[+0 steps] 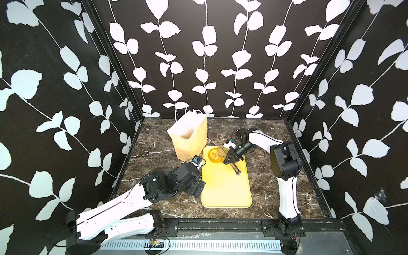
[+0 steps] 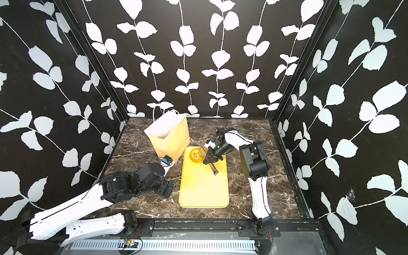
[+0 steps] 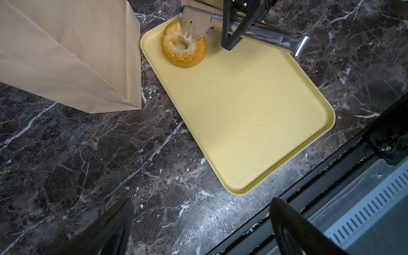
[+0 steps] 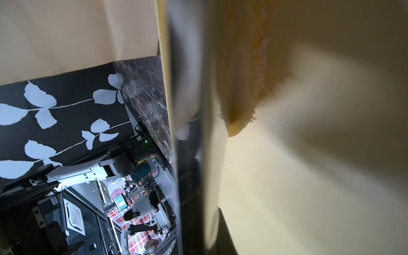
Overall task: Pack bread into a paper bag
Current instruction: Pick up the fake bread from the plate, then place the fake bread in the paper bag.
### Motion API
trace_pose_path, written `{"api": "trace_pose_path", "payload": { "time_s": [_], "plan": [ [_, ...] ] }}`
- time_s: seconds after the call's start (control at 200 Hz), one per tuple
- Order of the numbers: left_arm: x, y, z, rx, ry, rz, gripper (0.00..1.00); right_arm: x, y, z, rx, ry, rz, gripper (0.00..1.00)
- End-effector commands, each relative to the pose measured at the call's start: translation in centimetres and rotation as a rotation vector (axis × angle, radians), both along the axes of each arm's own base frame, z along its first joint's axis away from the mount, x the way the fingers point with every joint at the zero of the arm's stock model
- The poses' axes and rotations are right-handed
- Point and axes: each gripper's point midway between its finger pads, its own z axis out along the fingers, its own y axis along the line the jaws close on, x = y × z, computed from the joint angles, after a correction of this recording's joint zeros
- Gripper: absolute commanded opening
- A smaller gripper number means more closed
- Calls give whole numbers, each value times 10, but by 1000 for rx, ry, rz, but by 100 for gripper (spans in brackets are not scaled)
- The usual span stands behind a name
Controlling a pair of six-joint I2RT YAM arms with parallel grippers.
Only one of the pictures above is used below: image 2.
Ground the brown paper bag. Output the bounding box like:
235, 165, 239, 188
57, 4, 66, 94
144, 109, 190, 162

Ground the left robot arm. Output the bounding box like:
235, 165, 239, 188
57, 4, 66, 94
17, 159, 175, 252

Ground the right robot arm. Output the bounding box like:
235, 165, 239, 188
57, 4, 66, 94
199, 128, 273, 232

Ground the yellow plastic tray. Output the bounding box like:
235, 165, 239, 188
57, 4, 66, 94
179, 146, 230, 208

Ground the small green circuit board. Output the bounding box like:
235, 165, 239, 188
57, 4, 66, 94
123, 240, 139, 250

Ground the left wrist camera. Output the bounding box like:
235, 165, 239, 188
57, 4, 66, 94
160, 155, 175, 176

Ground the black front rail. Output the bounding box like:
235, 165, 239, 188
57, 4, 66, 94
137, 218, 324, 240

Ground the white slotted cable duct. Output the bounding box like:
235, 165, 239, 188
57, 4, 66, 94
70, 239, 256, 253

